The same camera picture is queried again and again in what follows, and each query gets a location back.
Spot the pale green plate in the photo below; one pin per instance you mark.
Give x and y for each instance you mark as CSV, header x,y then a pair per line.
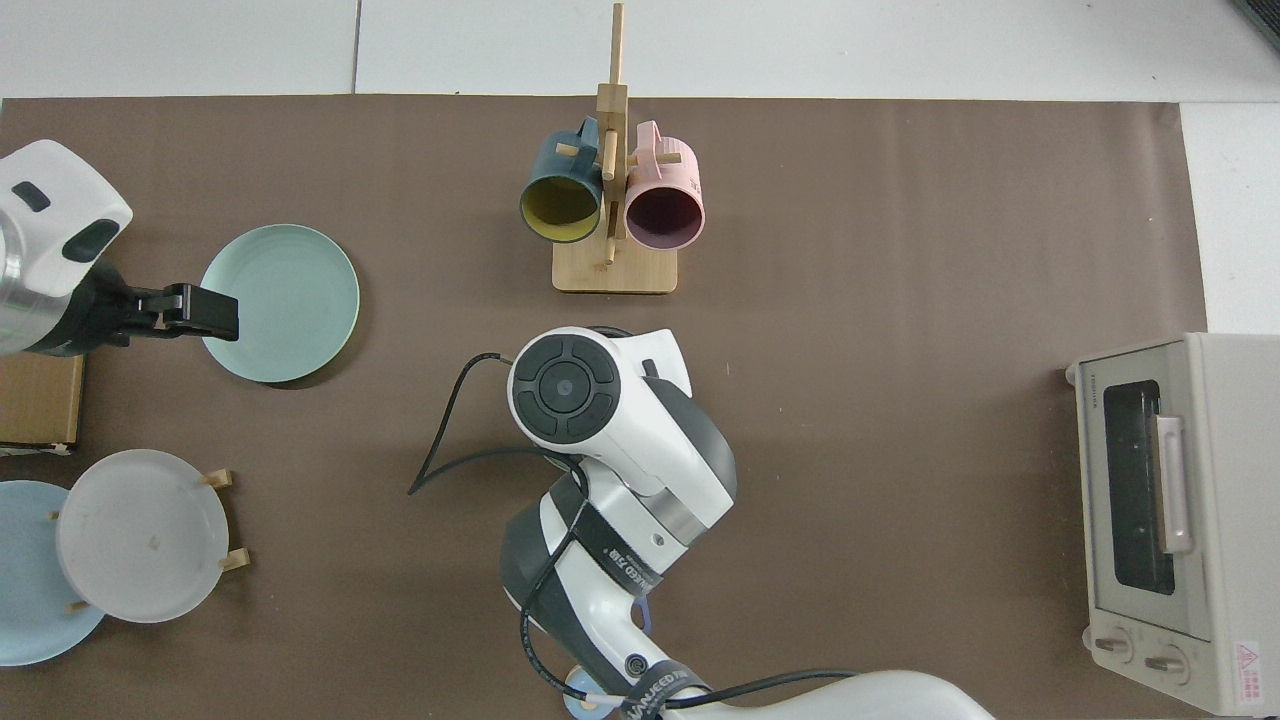
x,y
295,300

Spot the wooden plate rack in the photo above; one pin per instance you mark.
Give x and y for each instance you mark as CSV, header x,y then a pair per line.
x,y
215,478

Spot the white plate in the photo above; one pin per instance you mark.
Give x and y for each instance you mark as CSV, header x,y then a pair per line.
x,y
140,535

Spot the light blue plate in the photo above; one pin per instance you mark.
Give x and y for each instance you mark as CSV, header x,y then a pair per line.
x,y
30,580

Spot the dark teal cup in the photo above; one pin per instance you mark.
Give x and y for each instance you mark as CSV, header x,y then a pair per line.
x,y
560,205

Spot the wooden cup stand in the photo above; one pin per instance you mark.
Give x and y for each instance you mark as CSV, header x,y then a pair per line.
x,y
615,270

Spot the pink ribbed cup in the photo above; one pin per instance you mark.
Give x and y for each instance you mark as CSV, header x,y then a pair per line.
x,y
665,215

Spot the small blue round timer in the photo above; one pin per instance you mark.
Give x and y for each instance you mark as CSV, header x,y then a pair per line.
x,y
580,690

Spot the brown table cloth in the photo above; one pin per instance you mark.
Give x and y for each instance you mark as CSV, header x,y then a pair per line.
x,y
900,300

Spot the pale toaster oven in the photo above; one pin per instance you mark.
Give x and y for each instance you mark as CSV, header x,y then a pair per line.
x,y
1235,500

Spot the black device corner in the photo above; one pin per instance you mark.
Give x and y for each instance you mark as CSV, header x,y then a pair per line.
x,y
1262,18

